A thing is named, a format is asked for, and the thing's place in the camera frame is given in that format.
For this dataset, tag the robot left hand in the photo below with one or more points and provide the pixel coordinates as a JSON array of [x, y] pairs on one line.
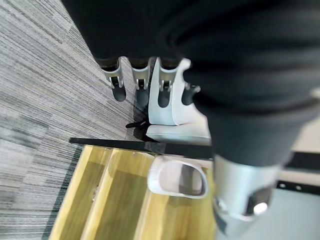
[[225, 62]]

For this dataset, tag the wooden shoe rack black frame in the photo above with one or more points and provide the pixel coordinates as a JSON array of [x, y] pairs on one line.
[[120, 195]]

